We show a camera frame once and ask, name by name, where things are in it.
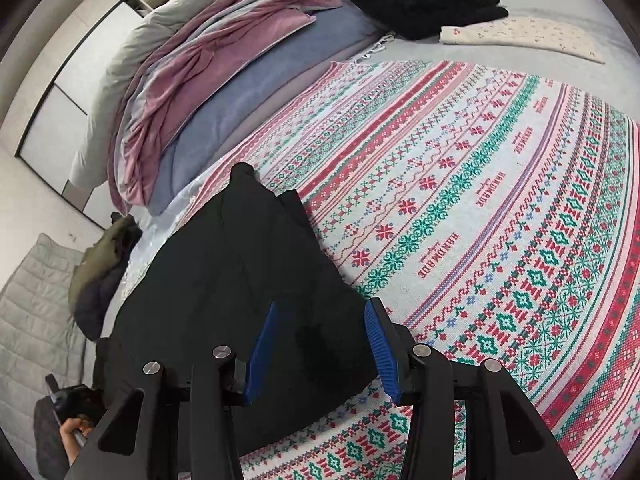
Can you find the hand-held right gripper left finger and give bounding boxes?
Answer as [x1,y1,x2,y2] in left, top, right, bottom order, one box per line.
[67,300,281,480]

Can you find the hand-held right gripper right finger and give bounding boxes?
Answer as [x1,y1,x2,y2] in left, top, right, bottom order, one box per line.
[364,297,581,480]

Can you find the black coat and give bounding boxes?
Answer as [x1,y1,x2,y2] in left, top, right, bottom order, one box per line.
[92,162,381,456]

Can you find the person's left hand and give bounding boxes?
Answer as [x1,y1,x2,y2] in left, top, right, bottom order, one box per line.
[59,416,96,467]

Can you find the light quilted mat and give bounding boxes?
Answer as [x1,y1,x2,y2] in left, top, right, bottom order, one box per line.
[0,232,96,411]

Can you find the olive jacket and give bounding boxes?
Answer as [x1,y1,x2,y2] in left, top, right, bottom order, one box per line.
[69,215,143,306]

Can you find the patterned knit blanket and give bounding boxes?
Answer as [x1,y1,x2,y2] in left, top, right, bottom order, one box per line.
[165,60,640,480]

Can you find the blue blanket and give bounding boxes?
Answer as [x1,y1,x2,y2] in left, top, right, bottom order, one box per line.
[147,2,386,216]

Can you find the mauve blanket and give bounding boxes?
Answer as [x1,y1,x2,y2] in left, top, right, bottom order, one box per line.
[220,34,396,161]

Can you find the stack of pink blankets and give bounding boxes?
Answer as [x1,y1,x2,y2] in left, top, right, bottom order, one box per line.
[107,0,346,213]

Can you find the white wardrobe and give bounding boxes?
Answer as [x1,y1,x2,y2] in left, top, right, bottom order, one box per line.
[15,0,156,211]

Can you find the grey quilt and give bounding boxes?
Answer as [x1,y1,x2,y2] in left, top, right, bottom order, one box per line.
[67,0,311,191]

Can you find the white floral cloth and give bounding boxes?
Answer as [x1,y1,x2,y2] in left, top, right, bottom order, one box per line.
[440,16,606,65]

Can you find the black fuzzy garment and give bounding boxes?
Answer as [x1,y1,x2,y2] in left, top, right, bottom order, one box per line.
[344,0,510,41]

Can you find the bed with pale sheet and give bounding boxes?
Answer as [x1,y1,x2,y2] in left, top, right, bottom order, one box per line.
[65,0,640,126]

